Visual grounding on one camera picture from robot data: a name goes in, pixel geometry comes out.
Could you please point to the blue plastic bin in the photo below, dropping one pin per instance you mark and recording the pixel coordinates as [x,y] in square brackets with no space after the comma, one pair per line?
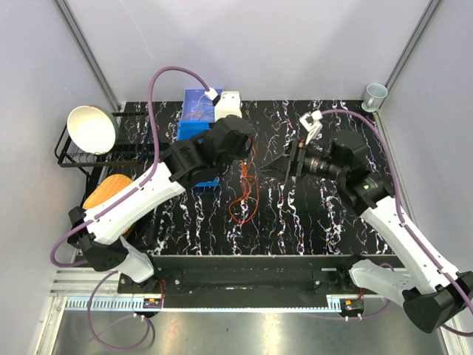
[188,129]

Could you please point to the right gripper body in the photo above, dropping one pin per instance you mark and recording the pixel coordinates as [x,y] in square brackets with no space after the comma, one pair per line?
[321,165]

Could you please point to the orange woven basket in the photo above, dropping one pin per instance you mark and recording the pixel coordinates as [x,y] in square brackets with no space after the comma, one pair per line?
[107,189]

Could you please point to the white bowl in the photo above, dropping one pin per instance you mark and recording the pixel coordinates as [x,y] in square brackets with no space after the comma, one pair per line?
[92,129]

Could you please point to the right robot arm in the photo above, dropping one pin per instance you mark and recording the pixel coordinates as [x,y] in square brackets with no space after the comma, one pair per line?
[403,236]

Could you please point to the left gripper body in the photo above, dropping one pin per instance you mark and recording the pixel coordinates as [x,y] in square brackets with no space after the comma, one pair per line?
[226,164]

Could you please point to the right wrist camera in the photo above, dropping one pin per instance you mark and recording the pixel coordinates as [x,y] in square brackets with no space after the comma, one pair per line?
[311,121]

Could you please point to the light purple plastic bin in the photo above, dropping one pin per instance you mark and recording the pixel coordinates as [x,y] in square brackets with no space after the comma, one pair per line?
[196,106]

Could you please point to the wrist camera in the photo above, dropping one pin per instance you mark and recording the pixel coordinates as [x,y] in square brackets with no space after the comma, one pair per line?
[225,103]
[311,121]

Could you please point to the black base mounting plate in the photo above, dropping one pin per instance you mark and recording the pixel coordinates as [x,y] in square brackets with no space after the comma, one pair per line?
[246,283]

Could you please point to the aluminium frame rail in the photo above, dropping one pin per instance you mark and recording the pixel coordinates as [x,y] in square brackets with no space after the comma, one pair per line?
[98,290]

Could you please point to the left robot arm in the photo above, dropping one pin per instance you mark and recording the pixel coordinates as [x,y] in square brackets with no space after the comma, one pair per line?
[182,166]

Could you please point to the black wire dish rack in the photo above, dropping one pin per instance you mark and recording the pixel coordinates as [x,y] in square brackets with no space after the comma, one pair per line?
[132,155]

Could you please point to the white mug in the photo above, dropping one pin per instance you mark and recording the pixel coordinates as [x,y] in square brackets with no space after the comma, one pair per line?
[373,97]

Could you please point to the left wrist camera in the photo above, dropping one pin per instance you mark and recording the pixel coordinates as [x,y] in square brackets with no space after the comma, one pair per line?
[225,103]

